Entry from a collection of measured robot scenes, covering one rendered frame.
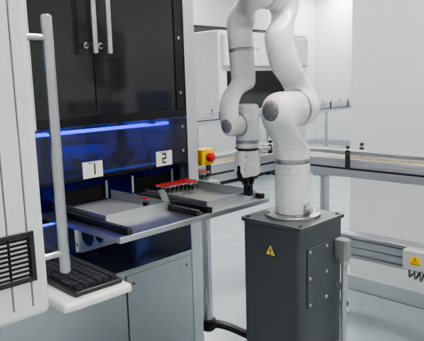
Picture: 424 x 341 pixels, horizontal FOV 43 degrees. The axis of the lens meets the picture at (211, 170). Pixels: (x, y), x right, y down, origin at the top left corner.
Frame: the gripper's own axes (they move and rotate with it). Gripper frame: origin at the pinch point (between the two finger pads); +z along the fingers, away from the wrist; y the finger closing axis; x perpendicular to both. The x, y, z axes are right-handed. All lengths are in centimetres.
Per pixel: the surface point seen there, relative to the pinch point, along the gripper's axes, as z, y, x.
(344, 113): 30, -796, -431
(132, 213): 2.2, 43.5, -12.8
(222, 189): 3.0, -5.7, -18.3
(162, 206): 2.3, 30.6, -12.8
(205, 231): 32, -30, -54
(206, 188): 3.6, -5.8, -27.6
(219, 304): 92, -71, -86
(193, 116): -25.7, -10.5, -38.9
